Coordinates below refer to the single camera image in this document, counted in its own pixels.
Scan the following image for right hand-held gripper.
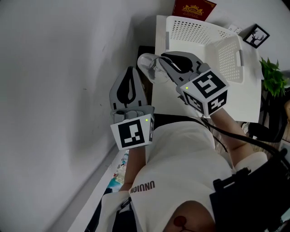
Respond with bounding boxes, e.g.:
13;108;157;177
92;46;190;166
158;51;229;118

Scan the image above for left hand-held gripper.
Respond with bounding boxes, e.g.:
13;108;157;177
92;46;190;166
109;66;156;151

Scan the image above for white plastic basket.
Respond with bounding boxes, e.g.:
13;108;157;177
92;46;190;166
165;15;245;83

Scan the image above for clear glass cup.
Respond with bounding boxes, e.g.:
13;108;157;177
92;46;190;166
137;53;173;84

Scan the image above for person's right forearm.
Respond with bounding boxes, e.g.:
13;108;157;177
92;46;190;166
209;108;254;168

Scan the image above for person's left forearm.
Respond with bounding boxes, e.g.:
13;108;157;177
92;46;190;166
119;145;148;192

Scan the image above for dark red gold-print book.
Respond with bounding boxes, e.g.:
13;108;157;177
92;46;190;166
171;0;218;22

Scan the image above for small white card holder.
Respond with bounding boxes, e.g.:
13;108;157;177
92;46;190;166
227;24;242;35

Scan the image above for black framed deer picture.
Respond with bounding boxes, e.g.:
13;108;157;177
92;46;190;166
242;23;270;49

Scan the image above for white t-shirt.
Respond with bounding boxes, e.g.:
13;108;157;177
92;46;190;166
99;120;268;232

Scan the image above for green potted plant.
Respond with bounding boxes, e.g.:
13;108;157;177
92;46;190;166
259;56;290;98

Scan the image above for teal cloth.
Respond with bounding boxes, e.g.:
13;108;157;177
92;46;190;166
106;178;122;193

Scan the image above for dark red round pendant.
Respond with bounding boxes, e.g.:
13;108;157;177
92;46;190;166
173;215;187;232

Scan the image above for thick black cable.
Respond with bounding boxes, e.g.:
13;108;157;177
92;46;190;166
200;116;286;159

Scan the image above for black shoulder strap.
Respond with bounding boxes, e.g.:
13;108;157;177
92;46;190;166
113;197;138;232

